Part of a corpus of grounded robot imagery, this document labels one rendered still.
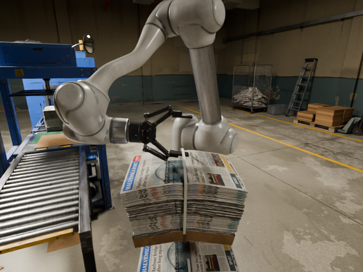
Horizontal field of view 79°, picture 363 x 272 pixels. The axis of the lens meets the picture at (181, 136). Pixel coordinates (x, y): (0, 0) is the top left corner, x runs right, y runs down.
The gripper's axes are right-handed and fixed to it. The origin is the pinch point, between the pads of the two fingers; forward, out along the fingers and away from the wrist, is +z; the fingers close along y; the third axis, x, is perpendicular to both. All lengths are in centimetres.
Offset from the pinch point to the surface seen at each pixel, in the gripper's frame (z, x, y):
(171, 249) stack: -2.4, 4.1, 47.5
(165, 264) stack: -4.8, 11.3, 47.5
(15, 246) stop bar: -67, -3, 54
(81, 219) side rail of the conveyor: -47, -20, 54
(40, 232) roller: -62, -13, 56
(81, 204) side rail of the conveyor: -51, -34, 55
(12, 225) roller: -79, -20, 58
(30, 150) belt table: -130, -125, 64
